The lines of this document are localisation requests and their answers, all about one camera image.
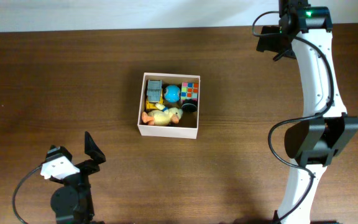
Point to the colourful puzzle cube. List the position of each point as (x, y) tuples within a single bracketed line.
[(189, 91)]

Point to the blue toy ball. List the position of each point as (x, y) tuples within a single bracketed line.
[(172, 93)]

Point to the black round lid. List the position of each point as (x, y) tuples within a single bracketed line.
[(189, 106)]

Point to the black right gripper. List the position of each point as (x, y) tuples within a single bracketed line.
[(268, 40)]

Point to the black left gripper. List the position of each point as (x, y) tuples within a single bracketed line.
[(96, 152)]

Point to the yellow grey toy truck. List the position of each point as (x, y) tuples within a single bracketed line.
[(154, 94)]

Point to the pink cardboard box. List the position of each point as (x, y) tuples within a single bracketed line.
[(187, 126)]

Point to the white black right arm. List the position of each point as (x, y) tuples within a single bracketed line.
[(305, 33)]

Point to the yellow plush duck toy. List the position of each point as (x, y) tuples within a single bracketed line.
[(162, 116)]

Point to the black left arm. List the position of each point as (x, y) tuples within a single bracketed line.
[(72, 203)]

